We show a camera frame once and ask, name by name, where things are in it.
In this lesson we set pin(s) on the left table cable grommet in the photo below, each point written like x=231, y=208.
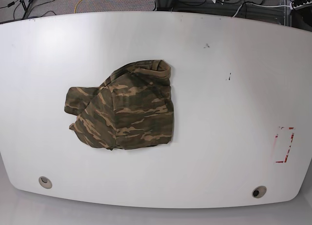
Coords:
x=45, y=182

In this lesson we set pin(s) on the aluminium frame cart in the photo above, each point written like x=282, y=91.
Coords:
x=260, y=10

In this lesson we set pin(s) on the right table cable grommet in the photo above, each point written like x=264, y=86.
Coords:
x=259, y=192

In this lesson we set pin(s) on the red tape rectangle marking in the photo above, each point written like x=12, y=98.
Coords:
x=282, y=144

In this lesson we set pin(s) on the white power strip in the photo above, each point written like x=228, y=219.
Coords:
x=299, y=4

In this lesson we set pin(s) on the camouflage T-shirt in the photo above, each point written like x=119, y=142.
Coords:
x=131, y=109

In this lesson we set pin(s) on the table cable grommet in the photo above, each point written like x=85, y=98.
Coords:
x=259, y=192
x=45, y=182

